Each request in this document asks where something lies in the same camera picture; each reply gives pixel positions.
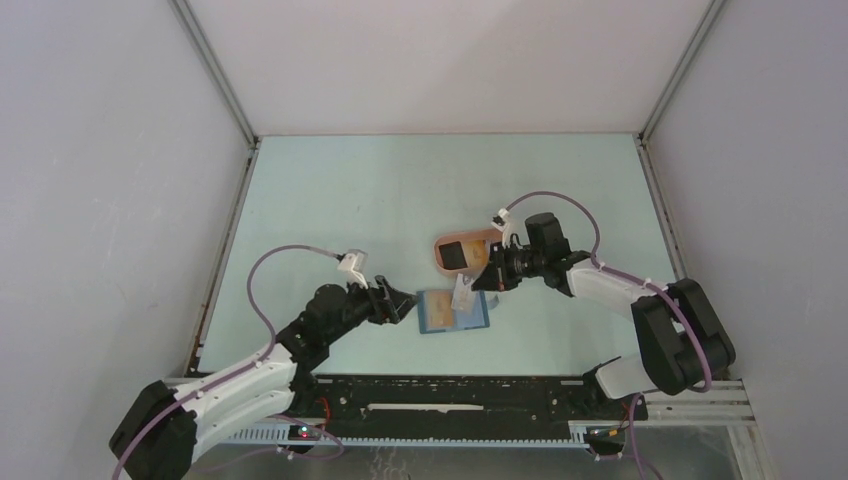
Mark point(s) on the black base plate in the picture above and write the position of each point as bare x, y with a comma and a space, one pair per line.
460, 408

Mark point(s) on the pink oval tray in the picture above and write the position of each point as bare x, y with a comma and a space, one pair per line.
491, 235

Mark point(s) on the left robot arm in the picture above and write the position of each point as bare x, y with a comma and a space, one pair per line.
168, 428

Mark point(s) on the white card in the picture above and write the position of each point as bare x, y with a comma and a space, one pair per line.
464, 297

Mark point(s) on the yellow card in tray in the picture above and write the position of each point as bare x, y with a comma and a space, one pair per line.
476, 252

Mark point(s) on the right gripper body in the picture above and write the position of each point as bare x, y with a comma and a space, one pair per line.
516, 264

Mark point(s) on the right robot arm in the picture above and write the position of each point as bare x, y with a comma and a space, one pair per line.
681, 341

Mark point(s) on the black card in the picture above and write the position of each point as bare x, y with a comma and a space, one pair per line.
452, 256

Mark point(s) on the blue card holder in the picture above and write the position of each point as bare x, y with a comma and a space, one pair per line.
478, 319

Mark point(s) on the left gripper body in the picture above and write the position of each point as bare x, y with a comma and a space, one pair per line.
381, 311

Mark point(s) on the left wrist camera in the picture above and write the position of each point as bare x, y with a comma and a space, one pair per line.
351, 264

